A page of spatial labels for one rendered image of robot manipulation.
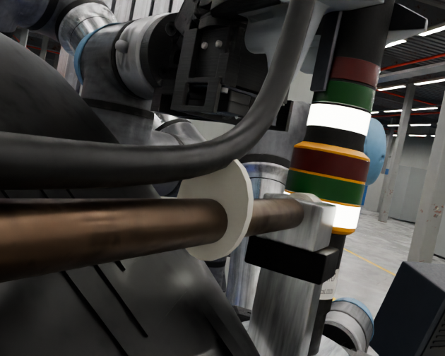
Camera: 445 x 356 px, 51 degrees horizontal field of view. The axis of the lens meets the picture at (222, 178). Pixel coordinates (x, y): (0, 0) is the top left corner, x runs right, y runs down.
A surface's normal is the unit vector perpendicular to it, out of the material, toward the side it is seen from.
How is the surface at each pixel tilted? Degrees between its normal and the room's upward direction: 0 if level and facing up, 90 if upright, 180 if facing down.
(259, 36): 90
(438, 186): 90
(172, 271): 42
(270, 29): 90
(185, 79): 90
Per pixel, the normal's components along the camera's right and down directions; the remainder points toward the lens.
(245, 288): -0.34, -0.35
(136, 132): 0.76, 0.17
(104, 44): -0.74, -0.22
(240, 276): -0.56, -0.33
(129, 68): -0.77, 0.37
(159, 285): 0.72, -0.58
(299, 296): -0.44, -0.04
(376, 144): 0.23, -0.07
